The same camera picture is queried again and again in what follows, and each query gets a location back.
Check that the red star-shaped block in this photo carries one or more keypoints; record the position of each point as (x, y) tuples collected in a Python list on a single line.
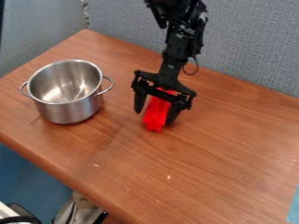
[(156, 114)]

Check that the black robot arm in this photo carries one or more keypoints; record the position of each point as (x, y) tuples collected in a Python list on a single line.
[(182, 17)]

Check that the stainless steel pot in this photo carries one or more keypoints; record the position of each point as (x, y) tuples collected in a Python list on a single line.
[(67, 90)]

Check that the metal table leg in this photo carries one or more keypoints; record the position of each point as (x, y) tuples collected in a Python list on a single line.
[(79, 211)]

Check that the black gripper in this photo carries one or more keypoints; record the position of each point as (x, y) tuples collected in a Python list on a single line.
[(166, 87)]

